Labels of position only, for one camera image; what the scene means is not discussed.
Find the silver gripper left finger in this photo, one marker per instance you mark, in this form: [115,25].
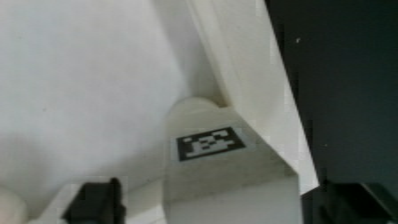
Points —
[87,205]

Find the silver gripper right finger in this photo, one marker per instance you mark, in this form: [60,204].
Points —
[348,203]

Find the white leg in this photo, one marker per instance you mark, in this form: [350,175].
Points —
[229,182]

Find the white square tabletop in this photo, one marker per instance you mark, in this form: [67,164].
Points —
[101,63]

